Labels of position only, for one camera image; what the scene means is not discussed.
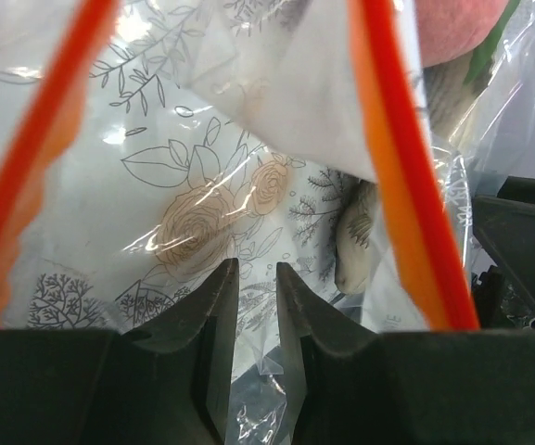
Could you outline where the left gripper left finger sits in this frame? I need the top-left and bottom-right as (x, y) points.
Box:
(0, 259), (239, 444)

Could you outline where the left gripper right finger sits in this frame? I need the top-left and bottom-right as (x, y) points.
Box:
(276, 262), (535, 444)

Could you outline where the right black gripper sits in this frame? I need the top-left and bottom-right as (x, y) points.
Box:
(472, 176), (535, 313)

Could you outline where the clear zip top bag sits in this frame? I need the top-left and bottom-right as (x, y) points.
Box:
(0, 1), (535, 444)

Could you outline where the pink fake peach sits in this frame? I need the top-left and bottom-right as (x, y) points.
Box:
(414, 0), (508, 68)

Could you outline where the floral table mat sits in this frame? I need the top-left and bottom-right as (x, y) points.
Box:
(0, 1), (377, 343)

